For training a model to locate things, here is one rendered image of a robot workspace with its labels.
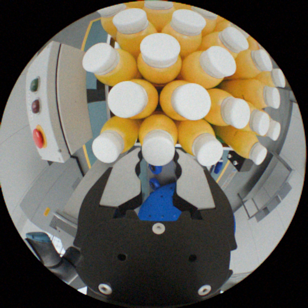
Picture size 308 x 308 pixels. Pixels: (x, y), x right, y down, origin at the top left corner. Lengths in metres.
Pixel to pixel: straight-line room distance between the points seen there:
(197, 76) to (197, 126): 0.07
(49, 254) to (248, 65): 0.73
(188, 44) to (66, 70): 0.18
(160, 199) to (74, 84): 0.33
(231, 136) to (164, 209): 0.24
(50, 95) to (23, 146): 2.56
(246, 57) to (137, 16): 0.17
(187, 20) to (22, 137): 2.71
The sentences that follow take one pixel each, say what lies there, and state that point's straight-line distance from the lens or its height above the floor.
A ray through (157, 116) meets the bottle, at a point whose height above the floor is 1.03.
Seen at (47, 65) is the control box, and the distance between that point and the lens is 0.18.
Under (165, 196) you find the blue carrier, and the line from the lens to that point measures 0.29.
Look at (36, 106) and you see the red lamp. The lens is 0.18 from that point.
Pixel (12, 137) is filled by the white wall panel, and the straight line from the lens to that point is 2.64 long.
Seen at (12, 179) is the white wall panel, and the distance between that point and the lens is 2.74.
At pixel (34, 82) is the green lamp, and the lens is 0.19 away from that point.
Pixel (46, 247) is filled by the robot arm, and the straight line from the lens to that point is 0.50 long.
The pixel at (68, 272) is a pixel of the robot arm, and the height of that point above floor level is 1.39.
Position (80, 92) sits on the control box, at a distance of 0.21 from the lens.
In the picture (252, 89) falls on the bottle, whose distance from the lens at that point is 0.24.
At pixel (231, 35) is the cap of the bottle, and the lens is 0.17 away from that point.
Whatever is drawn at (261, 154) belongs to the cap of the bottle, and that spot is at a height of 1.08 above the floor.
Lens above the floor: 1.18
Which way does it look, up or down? 58 degrees down
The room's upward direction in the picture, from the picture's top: 174 degrees counter-clockwise
